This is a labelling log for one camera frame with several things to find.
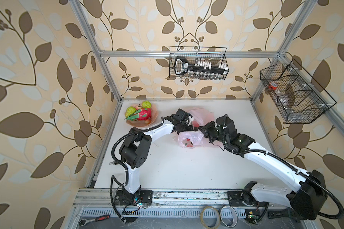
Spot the red handled ratchet wrench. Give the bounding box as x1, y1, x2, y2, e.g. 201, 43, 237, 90
78, 215, 110, 227

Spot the black wire basket right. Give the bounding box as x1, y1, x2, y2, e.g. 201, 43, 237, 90
260, 59, 336, 124

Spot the red capped plastic bottle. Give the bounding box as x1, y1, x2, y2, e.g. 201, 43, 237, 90
268, 82, 282, 95

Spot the green wrinkled fruit back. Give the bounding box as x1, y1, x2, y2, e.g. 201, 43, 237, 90
141, 101, 152, 108

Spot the pink fruit plate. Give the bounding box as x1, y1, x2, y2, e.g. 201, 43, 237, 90
124, 101, 159, 127

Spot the tape roll right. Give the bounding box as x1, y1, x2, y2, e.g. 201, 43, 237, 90
220, 206, 239, 229

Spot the black wire basket centre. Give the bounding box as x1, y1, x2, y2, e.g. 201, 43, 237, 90
169, 46, 229, 81

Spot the black adjustable wrench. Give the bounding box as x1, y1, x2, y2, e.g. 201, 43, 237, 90
268, 209, 302, 222

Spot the aluminium frame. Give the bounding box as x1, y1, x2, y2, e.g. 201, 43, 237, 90
68, 0, 344, 138

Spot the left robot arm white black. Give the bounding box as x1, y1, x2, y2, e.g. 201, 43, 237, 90
110, 109, 197, 206

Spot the black wire basket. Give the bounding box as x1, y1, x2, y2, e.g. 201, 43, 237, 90
169, 46, 229, 81
260, 59, 336, 124

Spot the tape roll left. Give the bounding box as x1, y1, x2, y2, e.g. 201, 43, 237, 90
199, 206, 221, 229

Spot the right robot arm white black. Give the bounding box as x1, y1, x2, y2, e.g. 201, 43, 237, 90
198, 115, 344, 220

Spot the tape roll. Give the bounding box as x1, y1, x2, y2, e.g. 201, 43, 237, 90
199, 206, 221, 229
220, 206, 239, 229

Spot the red dragon fruit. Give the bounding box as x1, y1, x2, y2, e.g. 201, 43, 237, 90
125, 108, 152, 121

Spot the pink plastic bag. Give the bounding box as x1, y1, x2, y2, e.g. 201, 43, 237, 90
174, 107, 215, 148

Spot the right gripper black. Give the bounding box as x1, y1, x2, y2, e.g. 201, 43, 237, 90
198, 121, 228, 146

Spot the black socket tool set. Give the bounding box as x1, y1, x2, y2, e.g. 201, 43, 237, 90
172, 56, 228, 77

